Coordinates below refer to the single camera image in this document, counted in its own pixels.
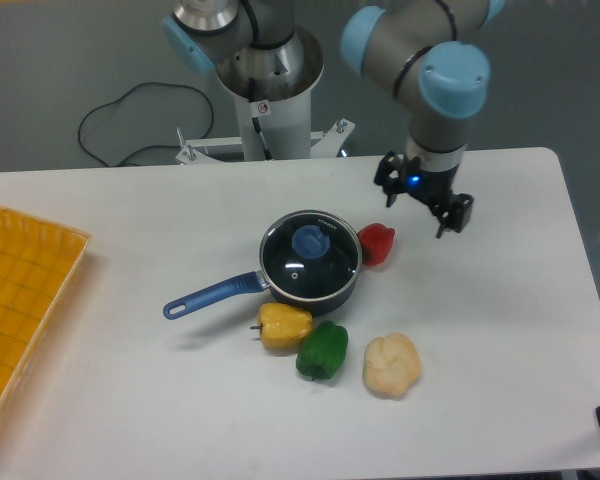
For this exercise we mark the blue saucepan with handle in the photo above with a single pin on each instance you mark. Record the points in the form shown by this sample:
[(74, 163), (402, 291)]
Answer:
[(247, 283)]

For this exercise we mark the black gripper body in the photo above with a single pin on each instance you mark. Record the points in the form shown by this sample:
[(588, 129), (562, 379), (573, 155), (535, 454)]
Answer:
[(430, 179)]

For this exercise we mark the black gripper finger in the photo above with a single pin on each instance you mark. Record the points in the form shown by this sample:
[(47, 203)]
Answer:
[(388, 177), (453, 212)]

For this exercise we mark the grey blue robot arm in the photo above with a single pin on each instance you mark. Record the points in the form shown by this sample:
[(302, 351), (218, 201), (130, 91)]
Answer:
[(416, 54)]

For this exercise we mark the yellow bell pepper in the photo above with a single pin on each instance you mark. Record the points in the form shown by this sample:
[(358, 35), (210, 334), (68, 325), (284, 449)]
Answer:
[(282, 326)]

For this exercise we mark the glass lid blue knob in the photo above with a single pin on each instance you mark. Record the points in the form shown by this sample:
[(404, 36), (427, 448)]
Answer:
[(311, 255)]

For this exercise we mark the yellow woven basket tray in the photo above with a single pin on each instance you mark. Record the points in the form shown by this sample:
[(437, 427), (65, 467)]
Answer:
[(38, 258)]

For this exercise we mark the red bell pepper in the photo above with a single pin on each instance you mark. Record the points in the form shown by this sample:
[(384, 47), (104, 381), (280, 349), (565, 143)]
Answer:
[(376, 242)]

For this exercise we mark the green bell pepper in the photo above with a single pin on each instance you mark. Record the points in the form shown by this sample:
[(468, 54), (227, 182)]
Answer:
[(323, 352)]

